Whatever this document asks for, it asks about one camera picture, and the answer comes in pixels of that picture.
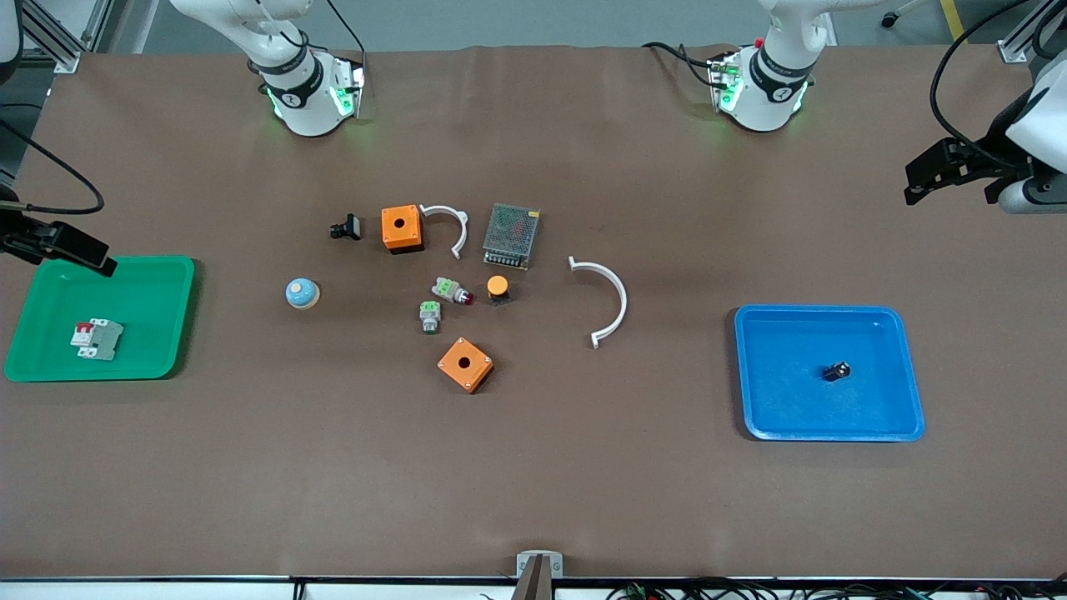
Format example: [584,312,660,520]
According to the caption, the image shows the white red circuit breaker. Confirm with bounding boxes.
[70,317,125,362]

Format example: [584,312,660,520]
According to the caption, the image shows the green plastic tray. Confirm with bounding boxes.
[4,256,196,383]

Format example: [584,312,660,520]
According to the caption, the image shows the blue plastic tray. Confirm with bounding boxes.
[734,304,926,443]

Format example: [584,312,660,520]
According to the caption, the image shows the large white arc clamp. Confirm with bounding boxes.
[568,256,629,349]

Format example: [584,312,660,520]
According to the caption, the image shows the small white arc clamp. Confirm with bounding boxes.
[419,204,469,261]

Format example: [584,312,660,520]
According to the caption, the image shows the metal mesh power supply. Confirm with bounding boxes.
[482,202,541,271]

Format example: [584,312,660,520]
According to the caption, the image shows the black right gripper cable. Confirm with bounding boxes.
[0,119,106,216]

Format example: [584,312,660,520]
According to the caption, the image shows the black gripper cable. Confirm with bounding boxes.
[929,0,1034,164]
[0,119,106,216]

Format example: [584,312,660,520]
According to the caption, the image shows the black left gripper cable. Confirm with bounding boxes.
[929,0,1034,164]

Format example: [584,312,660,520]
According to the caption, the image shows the aluminium frame profile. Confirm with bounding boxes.
[17,0,113,74]
[999,0,1053,64]

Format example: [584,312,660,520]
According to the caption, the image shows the black cable on frame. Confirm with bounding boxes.
[1030,0,1067,61]

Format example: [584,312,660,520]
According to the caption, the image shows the black left arm base cable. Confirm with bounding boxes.
[642,40,719,86]

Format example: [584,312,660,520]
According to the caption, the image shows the black arm base cable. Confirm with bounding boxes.
[323,0,369,80]
[642,40,719,86]

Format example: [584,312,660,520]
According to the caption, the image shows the orange push-button enclosure box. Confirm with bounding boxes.
[381,204,424,255]
[437,337,494,394]

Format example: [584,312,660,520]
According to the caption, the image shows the black right arm base cable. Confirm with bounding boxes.
[323,0,369,80]

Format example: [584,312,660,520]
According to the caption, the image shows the bundle of cables under table edge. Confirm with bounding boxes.
[604,577,1067,600]

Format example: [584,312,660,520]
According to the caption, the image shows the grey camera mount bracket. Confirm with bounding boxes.
[516,550,564,600]

